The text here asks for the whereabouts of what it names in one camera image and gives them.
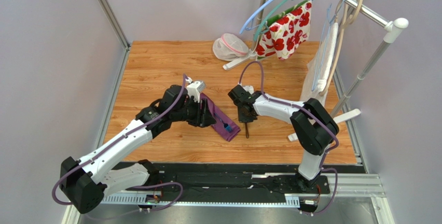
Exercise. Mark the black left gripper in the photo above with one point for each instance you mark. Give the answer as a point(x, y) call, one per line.
point(203, 117)

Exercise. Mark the red poppy floral cloth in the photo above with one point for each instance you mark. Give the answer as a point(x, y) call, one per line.
point(283, 37)

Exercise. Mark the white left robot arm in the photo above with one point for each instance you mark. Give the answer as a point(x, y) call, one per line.
point(89, 179)

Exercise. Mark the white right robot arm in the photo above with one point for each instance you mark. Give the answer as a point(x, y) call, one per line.
point(313, 125)

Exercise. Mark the white mesh laundry bag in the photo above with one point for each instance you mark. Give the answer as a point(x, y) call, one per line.
point(229, 47)

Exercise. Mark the white towel on hanger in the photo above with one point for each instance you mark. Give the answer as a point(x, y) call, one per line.
point(306, 92)

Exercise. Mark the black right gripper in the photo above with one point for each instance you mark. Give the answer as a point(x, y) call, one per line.
point(245, 112)

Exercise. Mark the purple cloth napkin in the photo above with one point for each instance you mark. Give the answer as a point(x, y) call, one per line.
point(218, 126)

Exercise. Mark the blue thin wire hanger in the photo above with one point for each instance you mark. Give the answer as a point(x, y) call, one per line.
point(324, 40)

